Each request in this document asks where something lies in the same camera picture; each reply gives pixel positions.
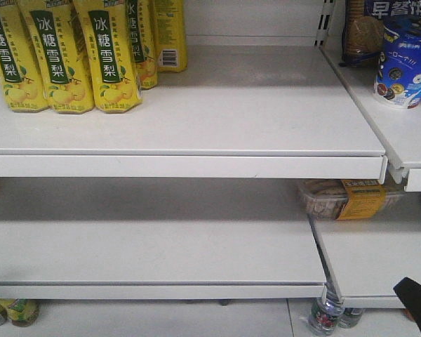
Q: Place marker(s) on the clear tray yellow label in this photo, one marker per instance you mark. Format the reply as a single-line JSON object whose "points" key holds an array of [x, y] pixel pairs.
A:
{"points": [[334, 199]]}

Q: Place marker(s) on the breakfast biscuit package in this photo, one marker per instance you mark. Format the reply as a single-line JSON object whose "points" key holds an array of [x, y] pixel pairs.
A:
{"points": [[363, 30]]}

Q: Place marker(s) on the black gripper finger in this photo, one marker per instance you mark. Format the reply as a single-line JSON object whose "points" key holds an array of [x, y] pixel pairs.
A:
{"points": [[408, 292]]}

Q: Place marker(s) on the blue oreo cup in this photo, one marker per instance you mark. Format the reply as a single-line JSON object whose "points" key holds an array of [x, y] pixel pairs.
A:
{"points": [[398, 77]]}

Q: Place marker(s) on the yellow pear drink bottle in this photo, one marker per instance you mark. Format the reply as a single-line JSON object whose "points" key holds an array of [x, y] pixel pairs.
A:
{"points": [[58, 40], [141, 35], [20, 78], [169, 35], [115, 81]]}

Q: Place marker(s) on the clear water bottle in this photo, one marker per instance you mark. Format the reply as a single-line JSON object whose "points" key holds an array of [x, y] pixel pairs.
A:
{"points": [[324, 316]]}

